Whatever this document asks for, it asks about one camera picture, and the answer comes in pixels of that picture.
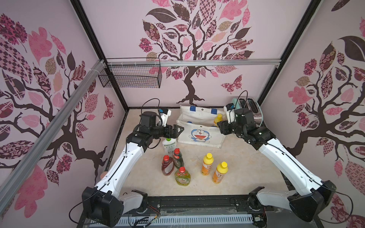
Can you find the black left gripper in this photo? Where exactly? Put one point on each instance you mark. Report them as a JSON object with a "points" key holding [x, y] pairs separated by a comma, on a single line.
{"points": [[174, 135]]}

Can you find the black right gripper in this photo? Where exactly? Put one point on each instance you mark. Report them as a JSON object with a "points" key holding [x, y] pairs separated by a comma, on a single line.
{"points": [[225, 127]]}

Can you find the orange soap bottle yellow cap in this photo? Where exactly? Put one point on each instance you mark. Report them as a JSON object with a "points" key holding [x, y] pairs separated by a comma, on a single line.
{"points": [[218, 119], [220, 172], [208, 160]]}

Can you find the white canvas Doraemon shopping bag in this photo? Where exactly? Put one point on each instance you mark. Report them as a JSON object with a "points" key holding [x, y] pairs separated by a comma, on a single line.
{"points": [[199, 128]]}

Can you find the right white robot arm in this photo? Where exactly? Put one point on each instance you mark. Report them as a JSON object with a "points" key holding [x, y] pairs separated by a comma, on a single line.
{"points": [[310, 195]]}

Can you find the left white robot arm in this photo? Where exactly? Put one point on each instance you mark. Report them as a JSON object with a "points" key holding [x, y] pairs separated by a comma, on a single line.
{"points": [[101, 203]]}

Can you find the dark green soap bottle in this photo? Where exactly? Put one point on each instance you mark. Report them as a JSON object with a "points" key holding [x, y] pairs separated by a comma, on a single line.
{"points": [[178, 159]]}

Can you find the dark red soap bottle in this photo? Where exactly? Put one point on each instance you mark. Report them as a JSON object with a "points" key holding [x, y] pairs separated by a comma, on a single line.
{"points": [[167, 165]]}

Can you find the yellow-green soap bottle red cap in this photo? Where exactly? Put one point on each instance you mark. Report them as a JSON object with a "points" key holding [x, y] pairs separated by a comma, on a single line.
{"points": [[182, 176]]}

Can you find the white bottle green cap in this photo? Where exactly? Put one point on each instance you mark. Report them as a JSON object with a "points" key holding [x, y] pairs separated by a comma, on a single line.
{"points": [[169, 145]]}

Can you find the mint green toaster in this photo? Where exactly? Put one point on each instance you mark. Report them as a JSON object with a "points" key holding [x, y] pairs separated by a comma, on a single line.
{"points": [[251, 104]]}

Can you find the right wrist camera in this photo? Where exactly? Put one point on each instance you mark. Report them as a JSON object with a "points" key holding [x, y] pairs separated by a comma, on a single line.
{"points": [[229, 110]]}

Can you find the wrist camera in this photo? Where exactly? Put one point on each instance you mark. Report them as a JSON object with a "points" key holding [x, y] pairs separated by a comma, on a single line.
{"points": [[229, 110], [164, 114]]}

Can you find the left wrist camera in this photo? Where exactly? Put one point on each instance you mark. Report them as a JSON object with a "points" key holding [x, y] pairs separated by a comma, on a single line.
{"points": [[164, 114]]}

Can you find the black wire basket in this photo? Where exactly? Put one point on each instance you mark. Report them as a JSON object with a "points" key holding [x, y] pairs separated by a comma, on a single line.
{"points": [[132, 73]]}

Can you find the aluminium rail back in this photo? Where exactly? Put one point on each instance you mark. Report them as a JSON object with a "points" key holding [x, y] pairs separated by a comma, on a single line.
{"points": [[197, 63]]}

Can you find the aluminium rail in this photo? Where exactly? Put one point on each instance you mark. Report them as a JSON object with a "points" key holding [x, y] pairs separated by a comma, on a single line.
{"points": [[197, 63], [16, 179]]}

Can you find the black corner frame post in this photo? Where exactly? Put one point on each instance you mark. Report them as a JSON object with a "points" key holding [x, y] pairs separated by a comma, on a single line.
{"points": [[81, 14]]}

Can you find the aluminium rail left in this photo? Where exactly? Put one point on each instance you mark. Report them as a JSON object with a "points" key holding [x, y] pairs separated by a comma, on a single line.
{"points": [[16, 179]]}

